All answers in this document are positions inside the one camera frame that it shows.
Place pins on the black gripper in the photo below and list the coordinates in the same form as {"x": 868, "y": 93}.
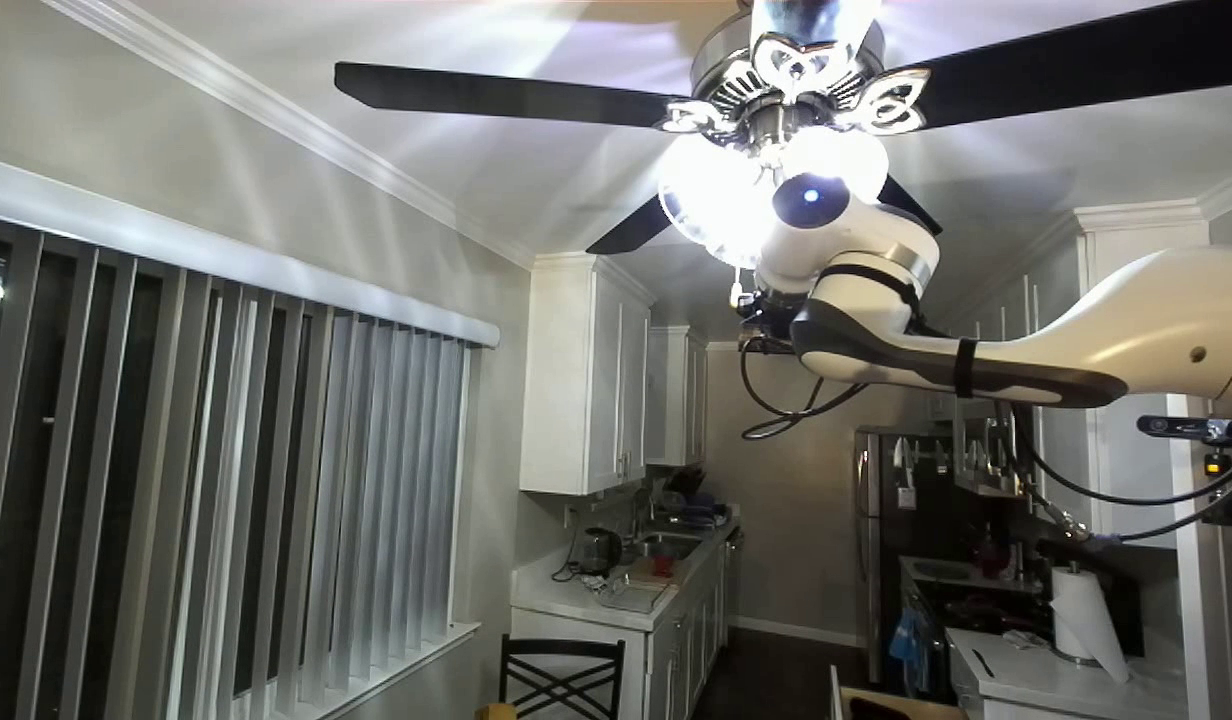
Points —
{"x": 770, "y": 313}

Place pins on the white upper kitchen cabinet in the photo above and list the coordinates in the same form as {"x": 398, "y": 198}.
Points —
{"x": 582, "y": 382}

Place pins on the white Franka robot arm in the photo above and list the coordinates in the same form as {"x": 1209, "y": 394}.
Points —
{"x": 1178, "y": 322}

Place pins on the frosted glass lamp shade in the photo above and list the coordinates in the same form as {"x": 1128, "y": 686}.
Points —
{"x": 711, "y": 203}
{"x": 848, "y": 155}

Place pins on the dark ceiling fan blade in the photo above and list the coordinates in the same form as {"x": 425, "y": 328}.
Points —
{"x": 912, "y": 203}
{"x": 1080, "y": 62}
{"x": 499, "y": 93}
{"x": 634, "y": 224}

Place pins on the black equipment rack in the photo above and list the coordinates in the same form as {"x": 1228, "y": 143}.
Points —
{"x": 937, "y": 535}

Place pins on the black clamp mount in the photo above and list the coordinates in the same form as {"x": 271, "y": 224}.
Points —
{"x": 1198, "y": 428}

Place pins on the wooden chair back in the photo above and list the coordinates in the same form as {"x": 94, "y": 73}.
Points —
{"x": 888, "y": 705}

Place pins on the grey vertical window blinds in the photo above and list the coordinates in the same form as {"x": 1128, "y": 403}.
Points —
{"x": 200, "y": 506}

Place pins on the white kitchen counter cabinet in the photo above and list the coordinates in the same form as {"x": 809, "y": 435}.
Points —
{"x": 641, "y": 624}

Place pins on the white paper towel roll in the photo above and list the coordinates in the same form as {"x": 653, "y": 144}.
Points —
{"x": 1087, "y": 622}

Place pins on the tall white pantry cabinet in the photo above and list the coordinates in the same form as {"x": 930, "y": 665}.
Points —
{"x": 1109, "y": 255}

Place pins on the grey blinds valance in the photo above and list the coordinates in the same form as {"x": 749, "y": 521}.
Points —
{"x": 241, "y": 260}

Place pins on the white kitchen island counter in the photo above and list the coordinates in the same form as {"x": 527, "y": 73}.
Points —
{"x": 1041, "y": 686}

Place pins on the dark countertop appliance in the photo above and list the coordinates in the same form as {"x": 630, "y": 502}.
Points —
{"x": 681, "y": 506}

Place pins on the black cross-back chair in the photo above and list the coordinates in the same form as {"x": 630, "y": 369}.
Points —
{"x": 563, "y": 675}

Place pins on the blue bag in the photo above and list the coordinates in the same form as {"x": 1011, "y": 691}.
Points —
{"x": 909, "y": 646}

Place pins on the chrome ceiling fan housing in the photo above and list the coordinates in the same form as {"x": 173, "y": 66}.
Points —
{"x": 791, "y": 73}

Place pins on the small white upper cabinet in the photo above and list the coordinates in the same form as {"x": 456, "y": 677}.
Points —
{"x": 672, "y": 396}

